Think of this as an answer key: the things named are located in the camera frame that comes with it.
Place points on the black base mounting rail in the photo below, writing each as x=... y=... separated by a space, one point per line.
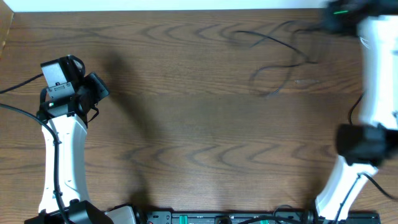
x=281 y=216

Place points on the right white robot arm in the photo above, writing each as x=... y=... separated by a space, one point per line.
x=362 y=148

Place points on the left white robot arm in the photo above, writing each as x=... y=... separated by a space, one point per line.
x=62 y=115

